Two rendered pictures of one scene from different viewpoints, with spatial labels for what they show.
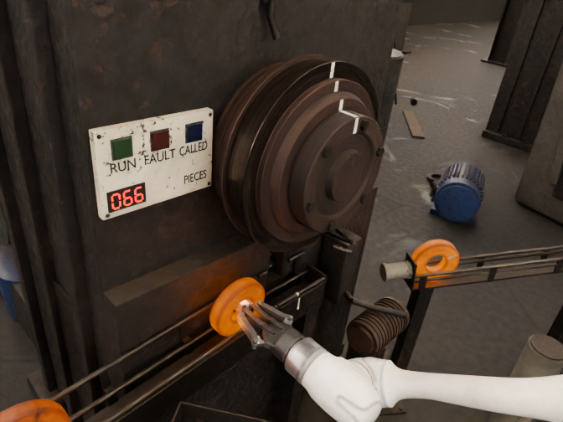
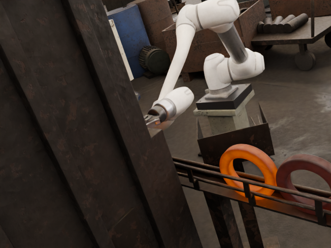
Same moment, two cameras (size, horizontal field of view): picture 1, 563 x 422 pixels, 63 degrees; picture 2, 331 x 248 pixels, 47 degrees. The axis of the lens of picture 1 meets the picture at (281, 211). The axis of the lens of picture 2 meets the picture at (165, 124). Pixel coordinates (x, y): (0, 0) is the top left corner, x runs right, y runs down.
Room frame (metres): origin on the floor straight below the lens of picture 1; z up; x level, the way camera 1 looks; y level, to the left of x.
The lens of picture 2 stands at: (0.61, 1.42, 1.36)
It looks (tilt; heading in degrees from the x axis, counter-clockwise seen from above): 23 degrees down; 275
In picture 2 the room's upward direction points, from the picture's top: 19 degrees counter-clockwise
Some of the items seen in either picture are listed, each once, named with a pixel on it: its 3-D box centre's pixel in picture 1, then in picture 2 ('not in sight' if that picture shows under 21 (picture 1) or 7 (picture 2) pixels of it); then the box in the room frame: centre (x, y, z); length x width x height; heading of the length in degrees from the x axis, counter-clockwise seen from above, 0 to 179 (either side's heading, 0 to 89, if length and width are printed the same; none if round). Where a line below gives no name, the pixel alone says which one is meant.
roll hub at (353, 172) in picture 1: (339, 173); not in sight; (0.96, -0.12, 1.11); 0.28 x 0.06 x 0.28; 138
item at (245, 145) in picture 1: (307, 158); not in sight; (1.02, -0.05, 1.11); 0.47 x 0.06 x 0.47; 138
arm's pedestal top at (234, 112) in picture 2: not in sight; (224, 102); (0.37, -1.03, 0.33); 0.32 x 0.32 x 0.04; 53
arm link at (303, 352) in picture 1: (305, 359); (163, 110); (0.72, -0.09, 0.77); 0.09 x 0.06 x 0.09; 138
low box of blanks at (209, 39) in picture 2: not in sight; (217, 40); (0.09, -2.82, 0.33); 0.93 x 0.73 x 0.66; 145
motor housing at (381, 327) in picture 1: (367, 366); not in sight; (1.18, -0.37, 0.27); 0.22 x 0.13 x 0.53; 138
